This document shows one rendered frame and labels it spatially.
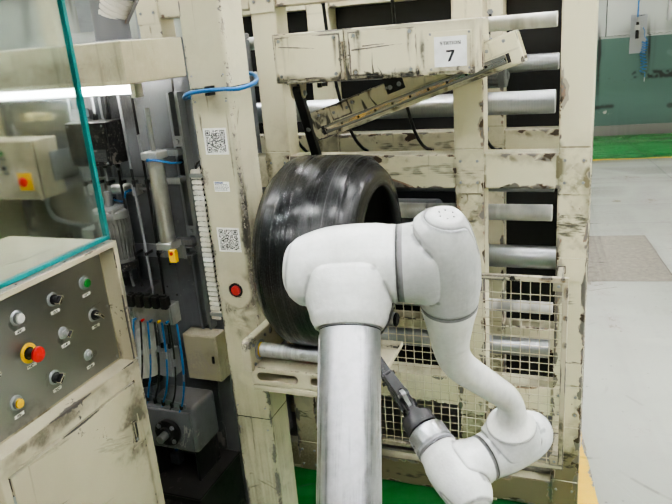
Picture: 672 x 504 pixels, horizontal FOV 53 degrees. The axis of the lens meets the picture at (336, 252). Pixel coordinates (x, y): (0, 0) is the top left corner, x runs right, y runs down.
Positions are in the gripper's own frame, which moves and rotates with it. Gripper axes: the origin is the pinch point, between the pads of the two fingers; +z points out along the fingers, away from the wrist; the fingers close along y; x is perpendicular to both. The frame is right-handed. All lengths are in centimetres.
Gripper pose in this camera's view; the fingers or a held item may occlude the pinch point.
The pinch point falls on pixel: (381, 367)
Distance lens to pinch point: 167.2
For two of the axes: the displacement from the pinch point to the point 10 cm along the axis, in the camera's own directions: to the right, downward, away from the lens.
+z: -4.3, -5.8, 6.9
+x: 8.7, -4.7, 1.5
